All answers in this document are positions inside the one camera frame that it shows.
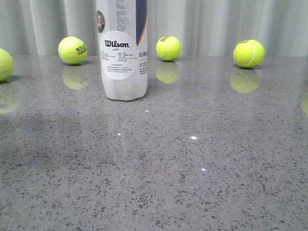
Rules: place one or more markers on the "white blue tennis ball can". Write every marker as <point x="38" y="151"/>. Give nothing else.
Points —
<point x="122" y="37"/>

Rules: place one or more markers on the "centre yellow tennis ball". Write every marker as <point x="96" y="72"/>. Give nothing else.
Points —
<point x="168" y="48"/>

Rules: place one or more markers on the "yellow tennis ball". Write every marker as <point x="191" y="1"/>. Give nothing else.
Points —
<point x="248" y="53"/>
<point x="168" y="48"/>

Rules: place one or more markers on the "tennis ball with Roland Garros print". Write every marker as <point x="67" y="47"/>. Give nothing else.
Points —
<point x="72" y="50"/>

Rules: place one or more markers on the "right yellow tennis ball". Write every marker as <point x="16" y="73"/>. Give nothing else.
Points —
<point x="248" y="53"/>

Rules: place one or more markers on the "far left tennis ball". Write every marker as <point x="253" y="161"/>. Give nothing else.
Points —
<point x="6" y="65"/>

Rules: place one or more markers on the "grey pleated curtain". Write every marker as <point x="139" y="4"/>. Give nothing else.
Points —
<point x="204" y="27"/>

